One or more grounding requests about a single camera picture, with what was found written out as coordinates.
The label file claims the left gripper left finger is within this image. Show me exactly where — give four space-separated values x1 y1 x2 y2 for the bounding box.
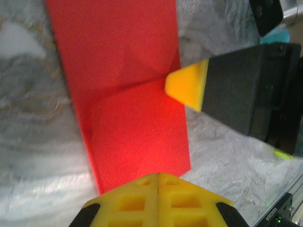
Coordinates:
68 173 159 227

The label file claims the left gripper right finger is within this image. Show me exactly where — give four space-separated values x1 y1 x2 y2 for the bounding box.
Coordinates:
158 173 248 227

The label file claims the small yellow-green cube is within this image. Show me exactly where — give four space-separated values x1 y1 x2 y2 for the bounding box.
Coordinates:
274 148 294 161

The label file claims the teal cylinder tube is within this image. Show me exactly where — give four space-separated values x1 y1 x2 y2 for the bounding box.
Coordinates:
260 32 291 46

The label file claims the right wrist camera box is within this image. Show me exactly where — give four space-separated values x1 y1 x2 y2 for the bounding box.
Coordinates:
250 0 303 37

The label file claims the aluminium mounting rail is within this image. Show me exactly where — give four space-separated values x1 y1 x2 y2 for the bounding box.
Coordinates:
250 169 303 227

